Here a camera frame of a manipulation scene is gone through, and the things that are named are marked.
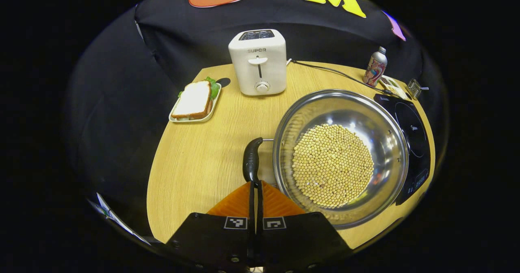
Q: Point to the sandwich with lettuce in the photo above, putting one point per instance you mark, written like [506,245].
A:
[194,100]

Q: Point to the pile of yellow soybeans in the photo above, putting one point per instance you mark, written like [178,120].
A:
[333,165]

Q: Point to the white rectangular plate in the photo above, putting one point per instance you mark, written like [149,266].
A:
[211,112]

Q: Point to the silver printed drink bottle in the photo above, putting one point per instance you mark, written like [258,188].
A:
[375,68]

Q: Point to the black induction cooktop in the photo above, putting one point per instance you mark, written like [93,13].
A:
[414,135]

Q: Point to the stainless steel pot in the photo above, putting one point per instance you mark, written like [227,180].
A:
[345,104]

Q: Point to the white divided bean tray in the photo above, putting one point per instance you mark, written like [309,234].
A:
[393,87]

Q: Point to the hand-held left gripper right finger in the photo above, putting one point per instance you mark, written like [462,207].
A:
[300,240]

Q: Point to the white toaster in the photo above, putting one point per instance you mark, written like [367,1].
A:
[258,72]

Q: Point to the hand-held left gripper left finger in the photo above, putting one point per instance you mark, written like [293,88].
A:
[215,240]

